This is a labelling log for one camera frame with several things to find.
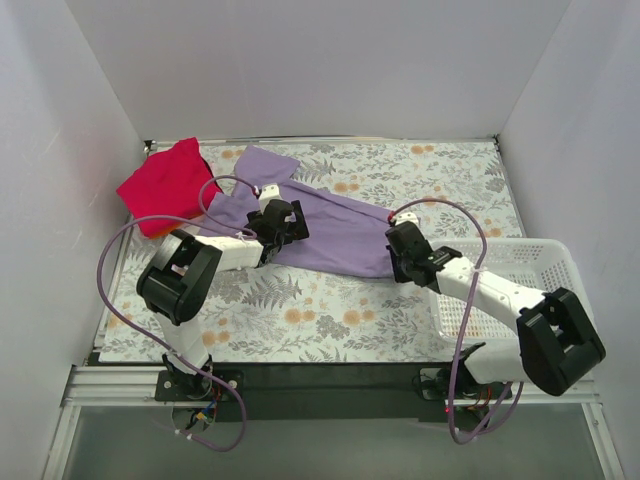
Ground purple t shirt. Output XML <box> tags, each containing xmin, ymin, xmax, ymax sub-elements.
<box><xmin>199</xmin><ymin>144</ymin><xmax>401</xmax><ymax>281</ymax></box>

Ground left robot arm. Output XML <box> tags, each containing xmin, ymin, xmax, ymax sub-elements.
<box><xmin>136</xmin><ymin>199</ymin><xmax>309</xmax><ymax>400</ymax></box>

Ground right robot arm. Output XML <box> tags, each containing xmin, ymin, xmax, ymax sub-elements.
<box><xmin>385</xmin><ymin>219</ymin><xmax>606</xmax><ymax>398</ymax></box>

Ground floral table mat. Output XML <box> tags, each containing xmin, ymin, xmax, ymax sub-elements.
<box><xmin>95</xmin><ymin>141</ymin><xmax>524</xmax><ymax>363</ymax></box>

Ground red folded t shirt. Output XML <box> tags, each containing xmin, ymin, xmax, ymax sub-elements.
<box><xmin>116</xmin><ymin>137</ymin><xmax>213</xmax><ymax>238</ymax></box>

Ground orange folded t shirt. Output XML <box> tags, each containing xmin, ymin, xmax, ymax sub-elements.
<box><xmin>149</xmin><ymin>224</ymin><xmax>180</xmax><ymax>240</ymax></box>

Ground white plastic basket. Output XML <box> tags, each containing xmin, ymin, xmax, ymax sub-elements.
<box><xmin>429</xmin><ymin>238</ymin><xmax>594</xmax><ymax>345</ymax></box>

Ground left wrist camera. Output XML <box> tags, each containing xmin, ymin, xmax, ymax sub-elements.
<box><xmin>257</xmin><ymin>184</ymin><xmax>281</xmax><ymax>210</ymax></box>

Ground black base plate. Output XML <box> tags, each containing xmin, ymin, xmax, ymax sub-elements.
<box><xmin>154</xmin><ymin>361</ymin><xmax>511</xmax><ymax>422</ymax></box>

